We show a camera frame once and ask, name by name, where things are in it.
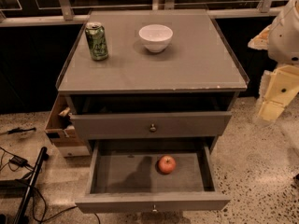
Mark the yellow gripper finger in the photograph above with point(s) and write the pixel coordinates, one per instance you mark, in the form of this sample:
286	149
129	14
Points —
260	41
277	89

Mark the red apple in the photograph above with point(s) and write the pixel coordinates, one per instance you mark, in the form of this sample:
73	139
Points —
166	164

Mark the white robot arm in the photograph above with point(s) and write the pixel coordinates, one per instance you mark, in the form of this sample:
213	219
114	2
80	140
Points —
281	41

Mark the grey drawer cabinet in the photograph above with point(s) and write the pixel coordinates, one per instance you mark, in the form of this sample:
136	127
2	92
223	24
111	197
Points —
197	72

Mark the metal top drawer knob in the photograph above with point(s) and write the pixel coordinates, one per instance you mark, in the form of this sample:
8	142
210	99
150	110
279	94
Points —
152	128

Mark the metal drawer knob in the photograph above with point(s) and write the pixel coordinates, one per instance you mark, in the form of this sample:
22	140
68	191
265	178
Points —
154	209
152	128

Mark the metal middle drawer knob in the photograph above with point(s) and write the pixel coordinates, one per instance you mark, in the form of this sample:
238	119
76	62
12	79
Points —
154	209

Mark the grey top drawer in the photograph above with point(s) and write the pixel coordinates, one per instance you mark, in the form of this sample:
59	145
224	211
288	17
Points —
137	125

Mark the grey open middle drawer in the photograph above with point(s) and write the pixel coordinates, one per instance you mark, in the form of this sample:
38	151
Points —
124	177

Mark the white ceramic bowl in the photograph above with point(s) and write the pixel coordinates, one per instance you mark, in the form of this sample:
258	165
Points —
155	37

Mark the green soda can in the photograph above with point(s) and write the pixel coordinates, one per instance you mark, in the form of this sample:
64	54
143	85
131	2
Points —
96	39

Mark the metal window railing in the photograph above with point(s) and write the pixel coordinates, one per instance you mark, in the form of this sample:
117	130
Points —
42	12

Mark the cardboard box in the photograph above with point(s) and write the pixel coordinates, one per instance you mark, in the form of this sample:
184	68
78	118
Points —
61	132

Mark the black pole on floor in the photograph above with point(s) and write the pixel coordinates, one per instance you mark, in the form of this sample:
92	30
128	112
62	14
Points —
30	185

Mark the black power adapter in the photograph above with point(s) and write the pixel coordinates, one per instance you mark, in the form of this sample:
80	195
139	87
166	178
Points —
18	161

